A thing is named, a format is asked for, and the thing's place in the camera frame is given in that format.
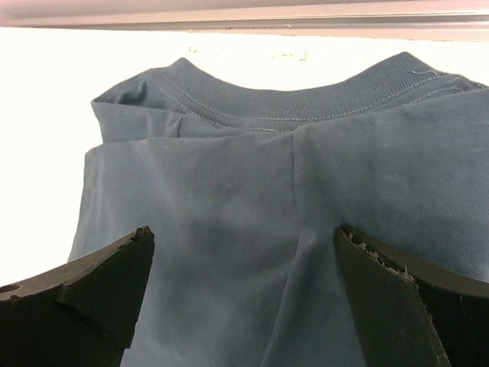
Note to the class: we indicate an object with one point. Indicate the aluminium table edge rail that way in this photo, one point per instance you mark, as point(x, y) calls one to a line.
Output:
point(411, 20)

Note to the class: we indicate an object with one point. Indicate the blue t shirt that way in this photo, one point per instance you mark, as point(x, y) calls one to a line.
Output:
point(243, 190)

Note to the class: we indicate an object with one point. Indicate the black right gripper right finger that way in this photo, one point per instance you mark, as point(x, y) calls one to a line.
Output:
point(407, 311)

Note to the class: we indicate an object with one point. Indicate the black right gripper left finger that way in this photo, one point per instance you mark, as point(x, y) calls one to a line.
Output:
point(82, 313)

